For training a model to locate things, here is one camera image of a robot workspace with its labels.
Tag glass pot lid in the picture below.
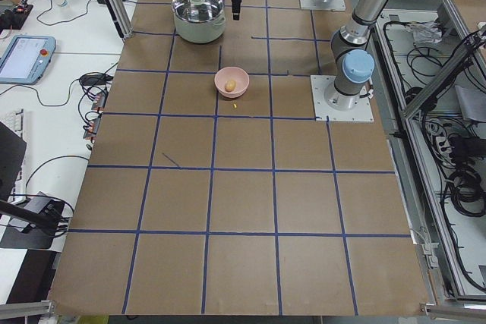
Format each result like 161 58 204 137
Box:
172 0 224 24

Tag brown egg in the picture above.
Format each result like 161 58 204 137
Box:
225 80 237 93

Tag pale green cooking pot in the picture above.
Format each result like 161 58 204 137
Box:
173 9 226 44

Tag pink bowl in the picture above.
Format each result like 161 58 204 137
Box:
214 67 250 99

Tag black power adapter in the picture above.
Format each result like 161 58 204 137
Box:
79 73 113 87

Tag crumpled white paper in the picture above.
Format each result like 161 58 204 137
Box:
406 21 443 44

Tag brown paper table mat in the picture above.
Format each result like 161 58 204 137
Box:
49 0 428 316

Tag black electronics box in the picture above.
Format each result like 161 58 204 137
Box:
0 5 33 30

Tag blue teach pendant near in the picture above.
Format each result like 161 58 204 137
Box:
0 35 56 85

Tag black monitor stand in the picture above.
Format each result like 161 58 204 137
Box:
1 124 68 250

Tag black cable bundle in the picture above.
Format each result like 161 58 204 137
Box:
421 118 486 219

